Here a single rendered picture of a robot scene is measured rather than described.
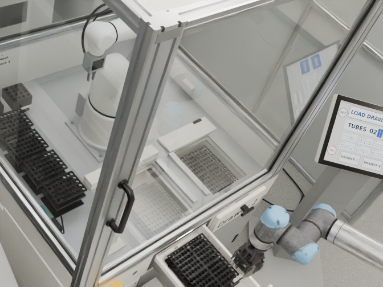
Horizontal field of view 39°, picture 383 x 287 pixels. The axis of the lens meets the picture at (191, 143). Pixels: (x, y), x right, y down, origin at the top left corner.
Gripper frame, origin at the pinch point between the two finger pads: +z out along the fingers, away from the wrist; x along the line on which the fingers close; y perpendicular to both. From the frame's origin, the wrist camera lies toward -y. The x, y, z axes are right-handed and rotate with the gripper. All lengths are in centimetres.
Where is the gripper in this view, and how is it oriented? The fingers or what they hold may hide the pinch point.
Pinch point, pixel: (243, 269)
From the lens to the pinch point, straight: 193.5
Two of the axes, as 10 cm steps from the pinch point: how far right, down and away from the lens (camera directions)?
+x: 6.5, 6.6, -3.7
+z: -2.7, 6.6, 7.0
